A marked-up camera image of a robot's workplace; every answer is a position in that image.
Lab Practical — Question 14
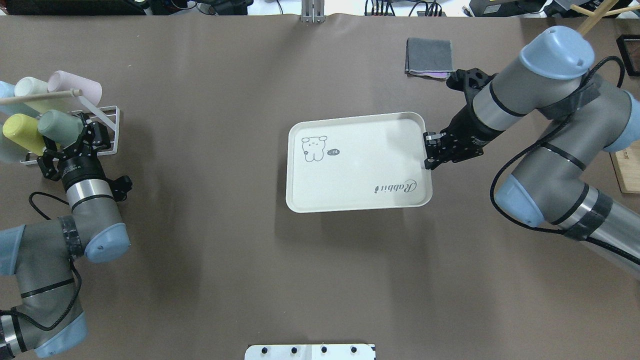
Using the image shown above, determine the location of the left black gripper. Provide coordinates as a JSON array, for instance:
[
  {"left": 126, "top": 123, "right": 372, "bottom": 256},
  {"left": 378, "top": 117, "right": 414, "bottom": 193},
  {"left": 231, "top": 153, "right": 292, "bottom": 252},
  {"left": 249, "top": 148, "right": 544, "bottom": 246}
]
[{"left": 37, "top": 112, "right": 133, "bottom": 202}]

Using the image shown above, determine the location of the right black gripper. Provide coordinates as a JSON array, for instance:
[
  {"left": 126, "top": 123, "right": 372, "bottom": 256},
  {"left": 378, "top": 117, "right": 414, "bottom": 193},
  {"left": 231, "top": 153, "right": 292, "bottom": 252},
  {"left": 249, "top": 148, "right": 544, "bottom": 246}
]
[{"left": 423, "top": 107, "right": 489, "bottom": 171}]

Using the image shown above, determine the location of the green cup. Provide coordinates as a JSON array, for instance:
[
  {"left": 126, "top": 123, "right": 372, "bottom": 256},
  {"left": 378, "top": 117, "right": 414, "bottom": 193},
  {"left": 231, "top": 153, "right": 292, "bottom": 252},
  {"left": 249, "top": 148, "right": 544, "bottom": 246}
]
[{"left": 37, "top": 109, "right": 84, "bottom": 148}]

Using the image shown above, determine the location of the cream rabbit tray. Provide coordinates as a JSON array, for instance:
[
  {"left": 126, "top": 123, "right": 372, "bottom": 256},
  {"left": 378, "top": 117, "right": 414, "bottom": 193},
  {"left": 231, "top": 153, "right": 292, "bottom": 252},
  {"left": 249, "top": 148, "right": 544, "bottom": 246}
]
[{"left": 285, "top": 111, "right": 434, "bottom": 214}]

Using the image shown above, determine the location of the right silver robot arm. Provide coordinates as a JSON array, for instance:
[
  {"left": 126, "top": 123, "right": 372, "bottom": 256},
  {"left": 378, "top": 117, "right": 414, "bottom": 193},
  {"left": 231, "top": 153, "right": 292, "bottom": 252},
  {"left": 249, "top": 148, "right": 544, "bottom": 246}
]
[{"left": 423, "top": 25, "right": 640, "bottom": 278}]

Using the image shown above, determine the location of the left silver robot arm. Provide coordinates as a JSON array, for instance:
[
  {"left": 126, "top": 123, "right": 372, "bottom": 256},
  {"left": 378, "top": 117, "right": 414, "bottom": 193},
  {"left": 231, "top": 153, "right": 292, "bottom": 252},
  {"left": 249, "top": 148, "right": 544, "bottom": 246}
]
[{"left": 1, "top": 111, "right": 133, "bottom": 360}]

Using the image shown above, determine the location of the yellow cup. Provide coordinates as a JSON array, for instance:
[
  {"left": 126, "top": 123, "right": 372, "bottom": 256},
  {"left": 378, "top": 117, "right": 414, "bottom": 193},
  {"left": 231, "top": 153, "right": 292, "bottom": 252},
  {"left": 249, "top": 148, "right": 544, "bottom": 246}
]
[{"left": 2, "top": 113, "right": 46, "bottom": 157}]

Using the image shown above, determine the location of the white cup rack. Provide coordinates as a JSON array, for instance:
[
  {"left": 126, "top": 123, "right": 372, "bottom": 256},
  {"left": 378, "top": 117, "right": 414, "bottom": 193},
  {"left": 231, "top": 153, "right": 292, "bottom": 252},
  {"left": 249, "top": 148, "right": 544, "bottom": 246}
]
[{"left": 1, "top": 88, "right": 121, "bottom": 163}]

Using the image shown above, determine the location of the pink cup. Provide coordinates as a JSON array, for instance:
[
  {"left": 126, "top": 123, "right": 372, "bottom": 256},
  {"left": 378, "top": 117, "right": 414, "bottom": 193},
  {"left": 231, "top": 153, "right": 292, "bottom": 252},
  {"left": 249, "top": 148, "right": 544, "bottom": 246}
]
[{"left": 47, "top": 70, "right": 103, "bottom": 106}]

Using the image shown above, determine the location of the cream white cup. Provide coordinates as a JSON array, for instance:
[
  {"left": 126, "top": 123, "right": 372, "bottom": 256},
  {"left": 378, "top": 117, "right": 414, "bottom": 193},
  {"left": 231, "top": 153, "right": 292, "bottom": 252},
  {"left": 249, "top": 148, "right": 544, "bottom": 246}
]
[{"left": 14, "top": 76, "right": 68, "bottom": 114}]

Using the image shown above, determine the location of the light blue cup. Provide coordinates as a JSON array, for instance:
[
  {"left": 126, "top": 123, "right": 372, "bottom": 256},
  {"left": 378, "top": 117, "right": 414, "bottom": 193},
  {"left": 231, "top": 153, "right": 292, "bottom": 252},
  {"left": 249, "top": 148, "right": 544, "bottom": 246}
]
[{"left": 0, "top": 80, "right": 26, "bottom": 116}]

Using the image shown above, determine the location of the grey folded cloth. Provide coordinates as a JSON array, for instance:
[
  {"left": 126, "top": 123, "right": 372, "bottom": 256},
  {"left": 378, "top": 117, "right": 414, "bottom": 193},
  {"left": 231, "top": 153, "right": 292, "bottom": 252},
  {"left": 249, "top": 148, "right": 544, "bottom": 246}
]
[{"left": 404, "top": 37, "right": 454, "bottom": 80}]

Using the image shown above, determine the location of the wooden cutting board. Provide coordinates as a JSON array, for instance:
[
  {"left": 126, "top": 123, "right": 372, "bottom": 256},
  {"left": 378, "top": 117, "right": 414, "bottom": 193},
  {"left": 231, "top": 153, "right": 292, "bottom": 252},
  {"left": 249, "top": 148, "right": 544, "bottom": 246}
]
[{"left": 610, "top": 143, "right": 640, "bottom": 194}]

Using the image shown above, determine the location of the wooden mug tree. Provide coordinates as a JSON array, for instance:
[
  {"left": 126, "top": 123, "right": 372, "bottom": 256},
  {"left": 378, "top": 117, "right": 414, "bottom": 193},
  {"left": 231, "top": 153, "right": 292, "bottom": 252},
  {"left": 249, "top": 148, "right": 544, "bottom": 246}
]
[{"left": 570, "top": 0, "right": 640, "bottom": 37}]

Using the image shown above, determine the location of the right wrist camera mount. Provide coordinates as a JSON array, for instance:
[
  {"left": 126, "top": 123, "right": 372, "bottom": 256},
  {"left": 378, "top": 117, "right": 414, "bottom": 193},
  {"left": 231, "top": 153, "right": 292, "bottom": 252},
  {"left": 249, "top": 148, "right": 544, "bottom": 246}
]
[{"left": 445, "top": 68, "right": 498, "bottom": 104}]

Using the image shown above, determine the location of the aluminium frame post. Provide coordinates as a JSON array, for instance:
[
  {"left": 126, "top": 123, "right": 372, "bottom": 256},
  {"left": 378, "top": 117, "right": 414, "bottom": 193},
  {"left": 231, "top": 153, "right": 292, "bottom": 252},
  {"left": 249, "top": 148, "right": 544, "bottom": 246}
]
[{"left": 300, "top": 0, "right": 326, "bottom": 24}]

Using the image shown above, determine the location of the white camera post base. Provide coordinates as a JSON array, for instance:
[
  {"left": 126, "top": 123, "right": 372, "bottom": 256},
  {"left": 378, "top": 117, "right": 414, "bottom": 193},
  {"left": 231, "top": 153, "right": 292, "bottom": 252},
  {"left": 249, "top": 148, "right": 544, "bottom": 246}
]
[{"left": 244, "top": 342, "right": 377, "bottom": 360}]

